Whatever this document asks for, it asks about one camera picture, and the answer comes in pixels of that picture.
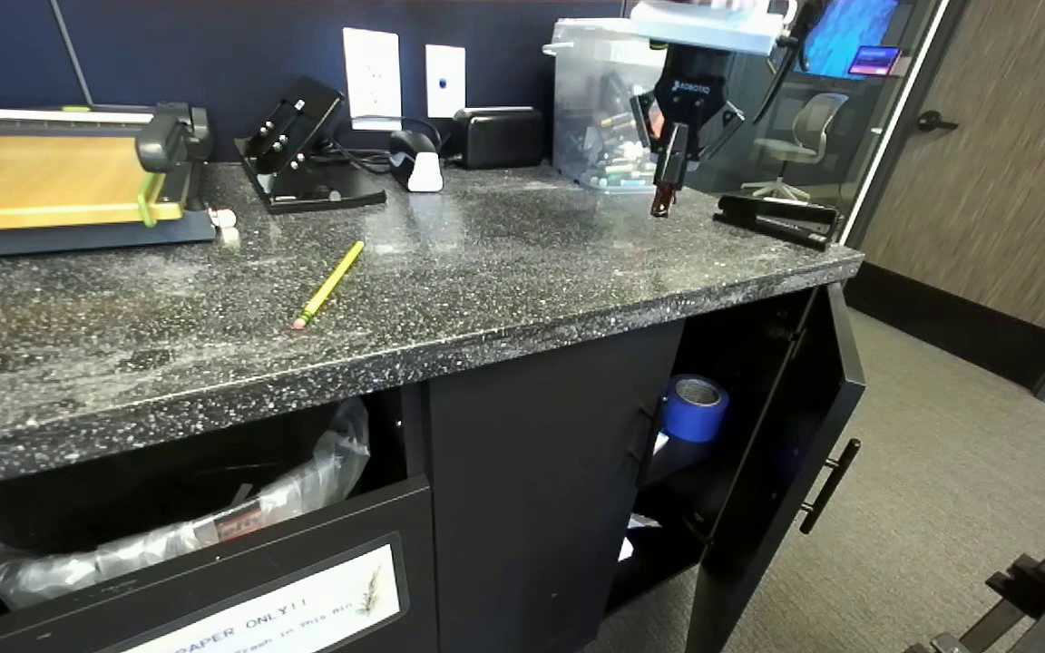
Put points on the white paper label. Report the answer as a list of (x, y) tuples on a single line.
[(292, 611)]

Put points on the black hole punch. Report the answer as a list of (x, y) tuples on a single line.
[(299, 173)]

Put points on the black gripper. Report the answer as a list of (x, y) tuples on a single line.
[(694, 88)]

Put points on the brown wooden door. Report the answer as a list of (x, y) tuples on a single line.
[(1008, 159)]

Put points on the black cabinet door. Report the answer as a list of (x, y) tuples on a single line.
[(789, 410)]

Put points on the dark red staple remover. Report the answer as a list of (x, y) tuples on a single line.
[(663, 204)]

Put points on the clear plastic lidded container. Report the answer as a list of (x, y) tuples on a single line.
[(597, 115)]

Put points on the black stapler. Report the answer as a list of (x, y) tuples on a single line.
[(775, 218)]

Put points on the grey office chair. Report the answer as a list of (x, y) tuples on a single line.
[(810, 135)]

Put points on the black rectangular box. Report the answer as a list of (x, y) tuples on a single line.
[(498, 135)]

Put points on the blue lit monitor screen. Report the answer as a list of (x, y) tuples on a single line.
[(856, 34)]

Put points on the blue tape roll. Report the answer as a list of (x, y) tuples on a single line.
[(694, 410)]

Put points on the black bin drawer front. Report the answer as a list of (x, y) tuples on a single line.
[(100, 600)]

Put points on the black metal stand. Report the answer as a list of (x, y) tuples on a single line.
[(1031, 585)]

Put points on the yellow pencil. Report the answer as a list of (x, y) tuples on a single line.
[(327, 287)]

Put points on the clear plastic trash bag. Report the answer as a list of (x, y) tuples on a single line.
[(305, 485)]

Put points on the small white wall plate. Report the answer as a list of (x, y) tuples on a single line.
[(443, 83)]

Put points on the paper trimmer with wooden board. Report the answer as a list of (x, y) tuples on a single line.
[(38, 184)]

